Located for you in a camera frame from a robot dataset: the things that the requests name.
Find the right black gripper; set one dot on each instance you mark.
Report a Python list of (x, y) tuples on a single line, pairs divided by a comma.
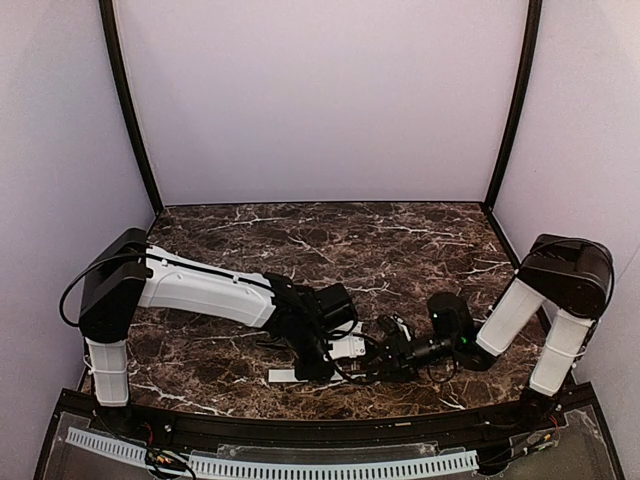
[(400, 351)]

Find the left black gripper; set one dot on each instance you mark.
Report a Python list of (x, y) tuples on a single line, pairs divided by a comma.
[(315, 367)]

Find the white remote control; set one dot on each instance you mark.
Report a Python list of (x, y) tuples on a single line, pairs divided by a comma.
[(287, 376)]

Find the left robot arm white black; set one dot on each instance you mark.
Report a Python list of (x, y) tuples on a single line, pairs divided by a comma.
[(320, 326)]

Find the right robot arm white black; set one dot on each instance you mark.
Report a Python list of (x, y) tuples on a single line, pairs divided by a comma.
[(575, 275)]

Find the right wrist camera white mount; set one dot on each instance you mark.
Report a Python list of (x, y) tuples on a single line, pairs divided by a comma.
[(393, 325)]

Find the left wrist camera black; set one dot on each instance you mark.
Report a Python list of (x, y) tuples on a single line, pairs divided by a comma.
[(349, 347)]

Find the grey slotted cable duct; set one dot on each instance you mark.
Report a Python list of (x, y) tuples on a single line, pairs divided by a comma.
[(416, 461)]

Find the black front rail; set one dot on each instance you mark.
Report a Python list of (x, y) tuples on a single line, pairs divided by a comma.
[(464, 428)]

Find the right black frame post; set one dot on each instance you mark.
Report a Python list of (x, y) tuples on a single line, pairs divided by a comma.
[(526, 60)]

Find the black frame post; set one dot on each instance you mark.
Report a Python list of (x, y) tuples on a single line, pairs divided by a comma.
[(526, 60), (120, 79)]

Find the left black frame post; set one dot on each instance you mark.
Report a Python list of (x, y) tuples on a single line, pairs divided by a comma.
[(120, 79)]

